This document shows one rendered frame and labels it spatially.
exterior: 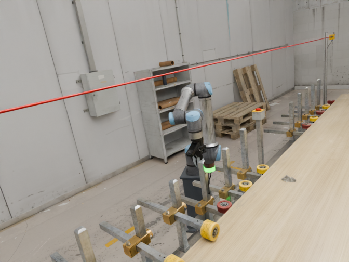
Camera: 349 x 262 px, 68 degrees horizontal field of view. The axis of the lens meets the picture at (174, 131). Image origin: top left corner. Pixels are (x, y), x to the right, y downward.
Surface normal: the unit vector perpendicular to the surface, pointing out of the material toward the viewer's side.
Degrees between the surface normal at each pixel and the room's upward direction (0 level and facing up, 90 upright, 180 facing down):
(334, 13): 90
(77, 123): 90
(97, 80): 90
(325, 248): 0
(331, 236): 0
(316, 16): 90
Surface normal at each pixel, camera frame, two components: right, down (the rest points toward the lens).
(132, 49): 0.69, 0.11
